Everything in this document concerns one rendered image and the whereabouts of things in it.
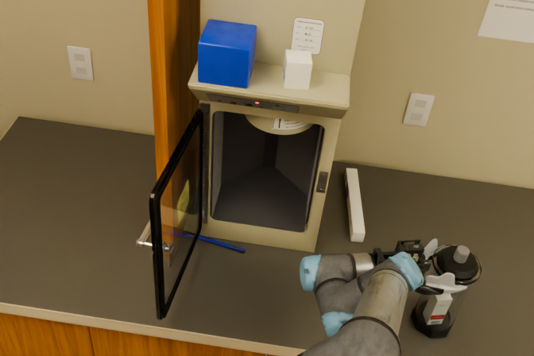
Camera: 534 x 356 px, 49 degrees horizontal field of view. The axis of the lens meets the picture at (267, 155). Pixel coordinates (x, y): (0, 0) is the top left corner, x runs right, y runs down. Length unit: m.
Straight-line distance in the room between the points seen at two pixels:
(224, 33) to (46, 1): 0.82
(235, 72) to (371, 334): 0.56
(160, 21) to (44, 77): 0.92
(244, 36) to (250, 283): 0.67
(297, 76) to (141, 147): 0.87
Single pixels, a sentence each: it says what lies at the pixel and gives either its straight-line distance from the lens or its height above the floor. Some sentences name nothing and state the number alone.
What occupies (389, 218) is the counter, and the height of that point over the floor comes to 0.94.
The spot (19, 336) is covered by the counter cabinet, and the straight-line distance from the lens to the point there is 1.74.
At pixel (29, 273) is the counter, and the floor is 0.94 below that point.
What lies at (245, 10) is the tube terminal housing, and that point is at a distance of 1.21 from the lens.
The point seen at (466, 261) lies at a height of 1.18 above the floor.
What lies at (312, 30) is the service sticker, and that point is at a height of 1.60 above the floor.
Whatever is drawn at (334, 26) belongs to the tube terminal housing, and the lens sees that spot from 1.20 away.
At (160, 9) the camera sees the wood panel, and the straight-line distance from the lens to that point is 1.14.
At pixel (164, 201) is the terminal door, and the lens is 1.18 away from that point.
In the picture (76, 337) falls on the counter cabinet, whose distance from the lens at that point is 1.66.
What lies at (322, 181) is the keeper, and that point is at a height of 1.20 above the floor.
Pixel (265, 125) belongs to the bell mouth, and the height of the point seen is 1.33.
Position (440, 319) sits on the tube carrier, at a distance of 1.49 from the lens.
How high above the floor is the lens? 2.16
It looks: 40 degrees down
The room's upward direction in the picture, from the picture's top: 6 degrees clockwise
